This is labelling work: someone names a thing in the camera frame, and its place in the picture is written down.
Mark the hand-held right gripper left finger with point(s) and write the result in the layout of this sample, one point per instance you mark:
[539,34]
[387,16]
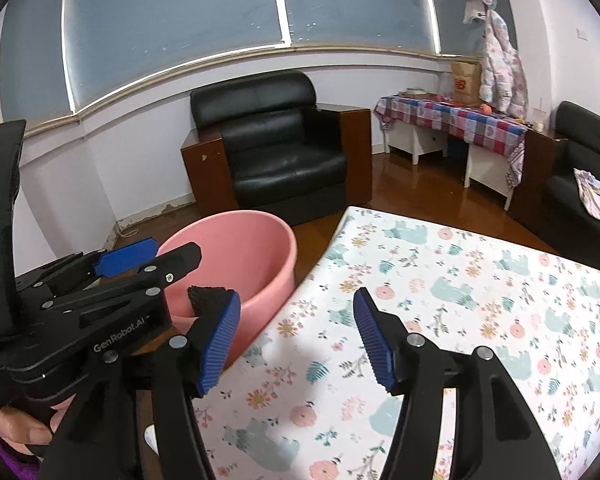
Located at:
[220,345]

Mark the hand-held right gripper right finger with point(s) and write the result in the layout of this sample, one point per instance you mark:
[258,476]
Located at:
[375,345]

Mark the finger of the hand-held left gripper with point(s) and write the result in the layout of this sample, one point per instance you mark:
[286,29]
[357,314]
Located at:
[125,257]
[130,305]

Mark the pink plastic basin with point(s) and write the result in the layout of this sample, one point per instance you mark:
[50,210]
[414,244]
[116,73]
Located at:
[260,255]

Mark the person's left hand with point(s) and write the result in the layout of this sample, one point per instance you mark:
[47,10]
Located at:
[25,425]

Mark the floral tablecloth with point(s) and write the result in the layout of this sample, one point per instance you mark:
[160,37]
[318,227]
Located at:
[480,285]

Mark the blue window blind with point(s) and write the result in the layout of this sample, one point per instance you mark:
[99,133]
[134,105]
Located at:
[355,5]
[35,60]
[180,15]

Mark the black leather armchair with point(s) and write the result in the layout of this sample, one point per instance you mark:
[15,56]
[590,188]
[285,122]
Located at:
[280,160]
[575,160]

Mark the checkered tablecloth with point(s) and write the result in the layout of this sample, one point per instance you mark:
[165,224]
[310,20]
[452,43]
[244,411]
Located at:
[455,120]

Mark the flat round tin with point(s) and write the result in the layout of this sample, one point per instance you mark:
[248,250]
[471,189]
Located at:
[417,93]

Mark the orange fruit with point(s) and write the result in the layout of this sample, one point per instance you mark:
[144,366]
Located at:
[484,108]

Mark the patterned cloth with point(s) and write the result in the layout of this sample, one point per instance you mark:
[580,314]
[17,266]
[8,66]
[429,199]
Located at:
[597,195]

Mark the brown paper bag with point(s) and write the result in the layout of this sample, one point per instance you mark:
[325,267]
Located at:
[465,82]

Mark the patterned padded jacket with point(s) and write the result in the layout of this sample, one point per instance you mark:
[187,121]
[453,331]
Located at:
[502,65]

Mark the beige hanging garment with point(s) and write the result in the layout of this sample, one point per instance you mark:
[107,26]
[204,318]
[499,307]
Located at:
[474,7]

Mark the white wall socket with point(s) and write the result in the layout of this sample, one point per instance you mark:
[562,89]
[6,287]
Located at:
[583,35]

